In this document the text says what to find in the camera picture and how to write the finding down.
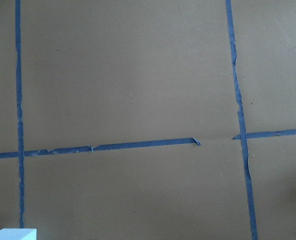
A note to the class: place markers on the light blue foam block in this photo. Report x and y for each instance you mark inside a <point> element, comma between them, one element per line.
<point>18,234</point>

